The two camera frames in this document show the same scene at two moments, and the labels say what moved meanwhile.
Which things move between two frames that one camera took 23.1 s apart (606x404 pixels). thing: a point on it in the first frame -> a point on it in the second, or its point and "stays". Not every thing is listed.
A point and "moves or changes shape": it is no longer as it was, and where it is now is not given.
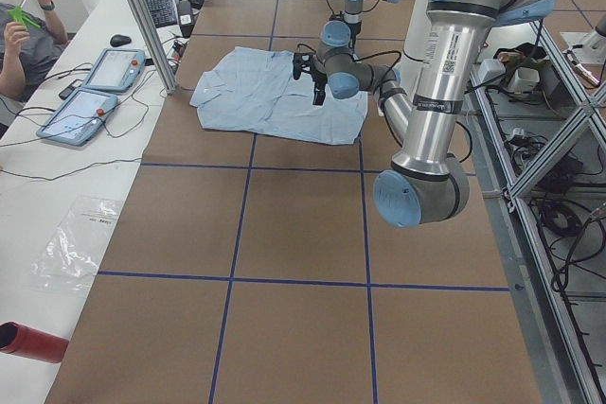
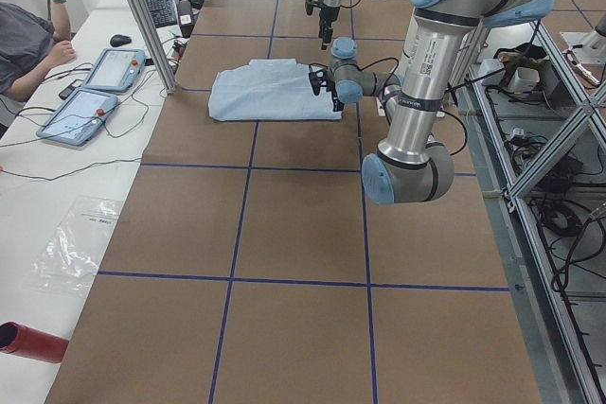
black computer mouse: [118, 41] stays
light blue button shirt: [257, 91] moves or changes shape
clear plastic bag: [70, 256] stays
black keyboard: [162, 6] stays
